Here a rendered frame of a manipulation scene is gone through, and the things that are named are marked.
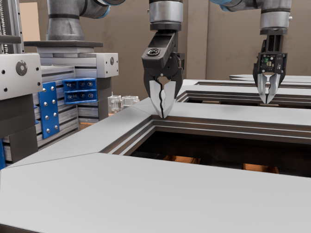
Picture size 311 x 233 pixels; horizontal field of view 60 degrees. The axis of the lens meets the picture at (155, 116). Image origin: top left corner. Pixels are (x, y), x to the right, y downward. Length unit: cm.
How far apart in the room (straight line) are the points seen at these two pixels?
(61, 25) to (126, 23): 383
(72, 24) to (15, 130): 55
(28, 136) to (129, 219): 52
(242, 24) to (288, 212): 438
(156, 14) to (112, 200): 43
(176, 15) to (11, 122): 44
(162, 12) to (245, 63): 404
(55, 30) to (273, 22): 75
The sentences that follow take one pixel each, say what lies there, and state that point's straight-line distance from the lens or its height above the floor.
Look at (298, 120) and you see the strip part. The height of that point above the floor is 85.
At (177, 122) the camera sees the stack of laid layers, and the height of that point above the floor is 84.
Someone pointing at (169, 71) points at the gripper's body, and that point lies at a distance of 61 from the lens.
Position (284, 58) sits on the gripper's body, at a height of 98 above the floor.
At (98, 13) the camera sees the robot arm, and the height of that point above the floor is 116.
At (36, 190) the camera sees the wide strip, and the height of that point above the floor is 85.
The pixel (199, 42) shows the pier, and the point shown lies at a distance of 444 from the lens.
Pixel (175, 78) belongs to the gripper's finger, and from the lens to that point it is 61.
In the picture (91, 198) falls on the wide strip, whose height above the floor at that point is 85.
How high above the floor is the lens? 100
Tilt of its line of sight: 14 degrees down
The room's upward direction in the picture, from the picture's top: straight up
